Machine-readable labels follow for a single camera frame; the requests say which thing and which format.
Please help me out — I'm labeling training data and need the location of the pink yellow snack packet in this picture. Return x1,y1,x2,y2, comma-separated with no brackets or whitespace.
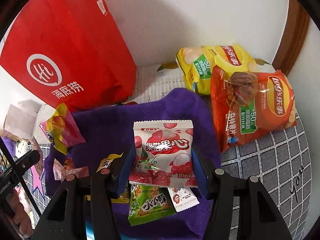
40,103,86,155

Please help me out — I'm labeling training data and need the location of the brown door frame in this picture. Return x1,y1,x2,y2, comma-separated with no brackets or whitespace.
272,0,310,76

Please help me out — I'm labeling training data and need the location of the pink panda snack packet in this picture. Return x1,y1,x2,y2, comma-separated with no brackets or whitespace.
53,158,89,181

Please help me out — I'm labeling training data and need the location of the purple towel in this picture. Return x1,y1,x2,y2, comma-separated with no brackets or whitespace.
44,87,222,240

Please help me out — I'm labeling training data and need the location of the orange Lays chips bag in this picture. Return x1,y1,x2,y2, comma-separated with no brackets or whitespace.
210,66,296,152

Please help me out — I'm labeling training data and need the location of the green yellow snack packet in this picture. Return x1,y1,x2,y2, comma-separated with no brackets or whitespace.
96,152,200,227

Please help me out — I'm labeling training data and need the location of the red paper shopping bag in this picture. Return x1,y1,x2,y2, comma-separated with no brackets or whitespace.
1,0,136,111

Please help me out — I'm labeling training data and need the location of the yellow Lays chips bag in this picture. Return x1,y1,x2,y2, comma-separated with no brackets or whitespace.
176,44,259,95

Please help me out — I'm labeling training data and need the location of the left hand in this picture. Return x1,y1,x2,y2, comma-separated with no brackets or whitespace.
6,189,33,238

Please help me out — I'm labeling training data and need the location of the lychee candy packet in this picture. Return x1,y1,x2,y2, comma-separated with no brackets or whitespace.
129,120,197,188

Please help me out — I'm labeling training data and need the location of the grey checkered tablecloth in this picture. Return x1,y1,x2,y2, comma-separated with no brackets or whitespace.
22,114,313,240

